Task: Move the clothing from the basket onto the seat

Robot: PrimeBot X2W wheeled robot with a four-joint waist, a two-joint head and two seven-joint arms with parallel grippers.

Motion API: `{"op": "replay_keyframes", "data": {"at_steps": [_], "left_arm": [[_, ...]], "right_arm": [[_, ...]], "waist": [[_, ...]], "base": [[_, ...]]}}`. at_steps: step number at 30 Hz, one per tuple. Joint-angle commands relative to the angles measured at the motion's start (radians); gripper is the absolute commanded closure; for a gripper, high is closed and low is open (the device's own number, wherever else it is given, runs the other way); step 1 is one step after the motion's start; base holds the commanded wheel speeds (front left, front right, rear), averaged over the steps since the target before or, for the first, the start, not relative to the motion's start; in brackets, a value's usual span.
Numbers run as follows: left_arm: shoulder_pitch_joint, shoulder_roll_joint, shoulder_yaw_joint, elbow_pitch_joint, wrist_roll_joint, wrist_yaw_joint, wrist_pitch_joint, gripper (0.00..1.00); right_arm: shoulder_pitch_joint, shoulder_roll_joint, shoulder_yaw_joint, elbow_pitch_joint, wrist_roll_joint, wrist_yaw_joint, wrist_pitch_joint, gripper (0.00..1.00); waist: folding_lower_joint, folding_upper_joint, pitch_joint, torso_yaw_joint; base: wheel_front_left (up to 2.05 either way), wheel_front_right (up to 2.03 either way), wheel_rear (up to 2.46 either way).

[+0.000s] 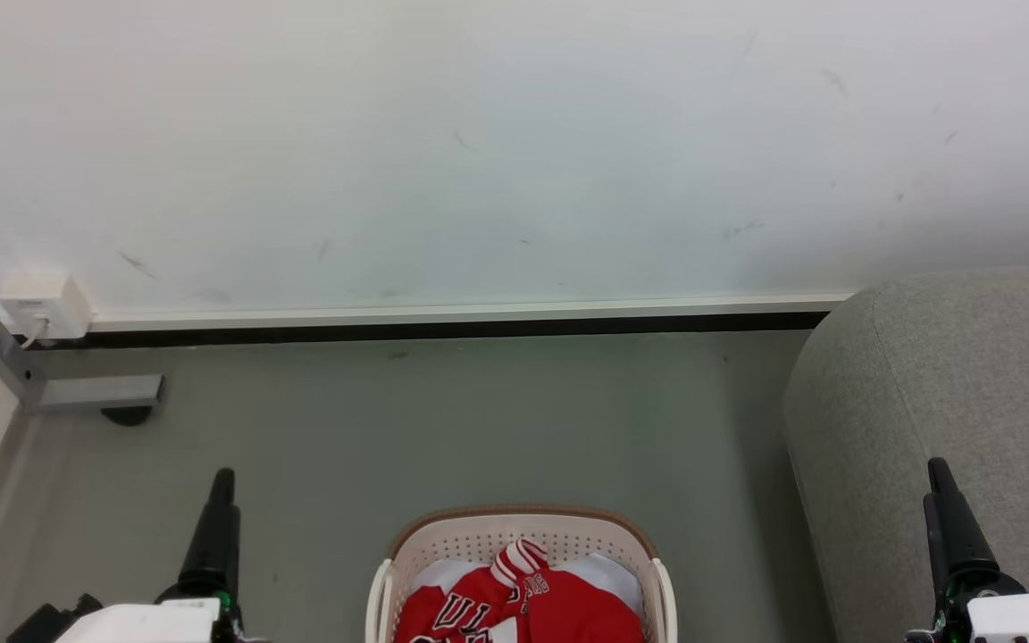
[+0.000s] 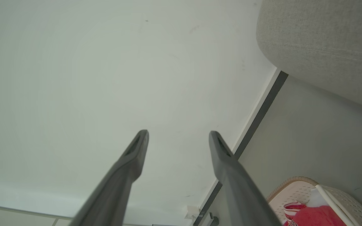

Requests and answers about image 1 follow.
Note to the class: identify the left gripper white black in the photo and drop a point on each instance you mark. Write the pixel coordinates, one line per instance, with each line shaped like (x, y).
(148, 625)

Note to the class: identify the red and white varsity jacket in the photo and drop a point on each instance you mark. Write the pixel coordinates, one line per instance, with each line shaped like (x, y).
(568, 612)

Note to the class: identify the beige perforated laundry basket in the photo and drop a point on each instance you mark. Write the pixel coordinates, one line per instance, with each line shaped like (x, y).
(479, 536)

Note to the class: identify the grey fabric sofa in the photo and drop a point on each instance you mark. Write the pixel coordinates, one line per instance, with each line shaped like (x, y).
(970, 384)

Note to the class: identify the grey metal foot bar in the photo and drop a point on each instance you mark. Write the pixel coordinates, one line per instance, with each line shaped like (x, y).
(99, 393)

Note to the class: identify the white and black baseboard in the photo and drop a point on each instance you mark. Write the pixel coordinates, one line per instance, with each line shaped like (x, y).
(479, 320)

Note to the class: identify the dark grey wrist camera box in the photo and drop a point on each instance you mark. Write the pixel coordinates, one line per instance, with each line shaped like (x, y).
(46, 625)

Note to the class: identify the white wall socket box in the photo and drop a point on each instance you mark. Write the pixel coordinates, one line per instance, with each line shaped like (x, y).
(46, 304)

